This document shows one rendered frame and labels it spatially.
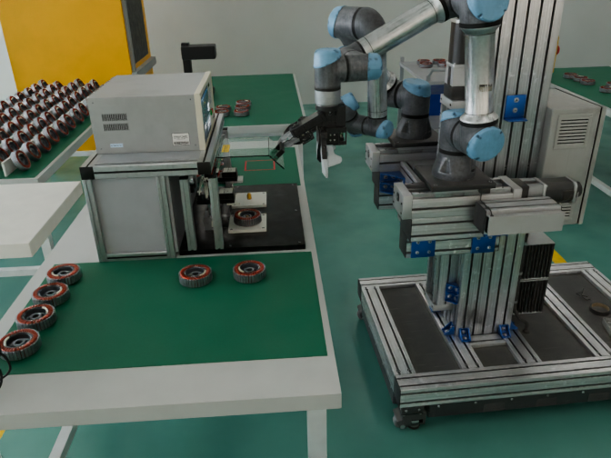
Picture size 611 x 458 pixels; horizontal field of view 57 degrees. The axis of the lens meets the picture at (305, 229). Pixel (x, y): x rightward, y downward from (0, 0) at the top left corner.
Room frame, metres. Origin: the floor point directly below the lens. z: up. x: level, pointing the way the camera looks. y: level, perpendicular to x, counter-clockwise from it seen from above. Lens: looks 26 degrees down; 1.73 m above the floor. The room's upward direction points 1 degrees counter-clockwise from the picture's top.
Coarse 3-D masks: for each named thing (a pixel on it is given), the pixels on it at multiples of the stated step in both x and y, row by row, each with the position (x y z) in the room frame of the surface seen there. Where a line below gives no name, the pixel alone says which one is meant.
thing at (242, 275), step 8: (240, 264) 1.68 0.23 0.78; (248, 264) 1.69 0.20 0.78; (256, 264) 1.68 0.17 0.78; (264, 264) 1.68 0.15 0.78; (240, 272) 1.63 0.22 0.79; (248, 272) 1.65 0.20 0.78; (256, 272) 1.63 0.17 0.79; (264, 272) 1.64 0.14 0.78; (240, 280) 1.62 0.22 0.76; (248, 280) 1.61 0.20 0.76; (256, 280) 1.62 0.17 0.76
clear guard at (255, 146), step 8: (232, 144) 2.17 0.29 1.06; (240, 144) 2.17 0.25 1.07; (248, 144) 2.16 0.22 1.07; (256, 144) 2.16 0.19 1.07; (264, 144) 2.16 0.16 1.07; (272, 144) 2.20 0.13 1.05; (216, 152) 2.08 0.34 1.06; (224, 152) 2.08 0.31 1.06; (232, 152) 2.08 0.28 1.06; (240, 152) 2.07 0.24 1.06; (248, 152) 2.07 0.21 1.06; (256, 152) 2.07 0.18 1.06; (264, 152) 2.07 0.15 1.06; (272, 152) 2.10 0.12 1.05; (280, 160) 2.09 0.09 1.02
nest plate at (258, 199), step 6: (258, 192) 2.36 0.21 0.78; (264, 192) 2.36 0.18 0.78; (246, 198) 2.29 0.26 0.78; (252, 198) 2.28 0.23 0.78; (258, 198) 2.28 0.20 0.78; (264, 198) 2.28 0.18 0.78; (240, 204) 2.22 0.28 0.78; (246, 204) 2.21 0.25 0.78; (252, 204) 2.21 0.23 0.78; (258, 204) 2.21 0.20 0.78; (264, 204) 2.21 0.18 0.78
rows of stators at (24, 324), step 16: (48, 272) 1.66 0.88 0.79; (64, 272) 1.68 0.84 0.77; (80, 272) 1.68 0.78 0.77; (48, 288) 1.57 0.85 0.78; (64, 288) 1.55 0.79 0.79; (48, 304) 1.46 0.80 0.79; (16, 320) 1.38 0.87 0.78; (32, 320) 1.38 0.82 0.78; (48, 320) 1.39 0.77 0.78; (16, 336) 1.31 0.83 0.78; (32, 336) 1.30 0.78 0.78; (16, 352) 1.23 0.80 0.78; (32, 352) 1.26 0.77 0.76
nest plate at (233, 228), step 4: (232, 216) 2.09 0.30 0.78; (264, 216) 2.09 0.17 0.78; (232, 220) 2.06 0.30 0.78; (264, 220) 2.05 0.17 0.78; (232, 224) 2.02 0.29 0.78; (236, 224) 2.01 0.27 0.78; (256, 224) 2.01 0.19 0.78; (260, 224) 2.01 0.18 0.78; (264, 224) 2.01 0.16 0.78; (228, 228) 1.98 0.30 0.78; (232, 228) 1.98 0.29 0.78; (236, 228) 1.98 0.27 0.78; (240, 228) 1.98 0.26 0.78; (244, 228) 1.98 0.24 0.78; (248, 228) 1.98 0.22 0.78; (252, 228) 1.98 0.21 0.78; (256, 228) 1.98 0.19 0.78; (260, 228) 1.97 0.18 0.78; (264, 228) 1.97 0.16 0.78; (228, 232) 1.96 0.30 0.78; (232, 232) 1.96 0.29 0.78; (236, 232) 1.96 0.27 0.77; (240, 232) 1.96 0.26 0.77; (244, 232) 1.97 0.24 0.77; (248, 232) 1.97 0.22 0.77; (252, 232) 1.97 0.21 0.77
